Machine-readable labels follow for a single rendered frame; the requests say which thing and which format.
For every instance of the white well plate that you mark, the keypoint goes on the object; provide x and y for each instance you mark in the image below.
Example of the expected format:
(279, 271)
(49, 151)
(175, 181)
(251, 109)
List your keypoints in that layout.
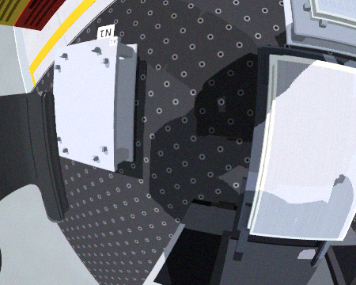
(268, 132)

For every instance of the white label with black lettering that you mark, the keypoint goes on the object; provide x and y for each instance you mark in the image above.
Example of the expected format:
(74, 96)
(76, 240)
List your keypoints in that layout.
(105, 31)

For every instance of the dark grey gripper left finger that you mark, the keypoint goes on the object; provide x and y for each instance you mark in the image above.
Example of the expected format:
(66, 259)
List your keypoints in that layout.
(29, 151)

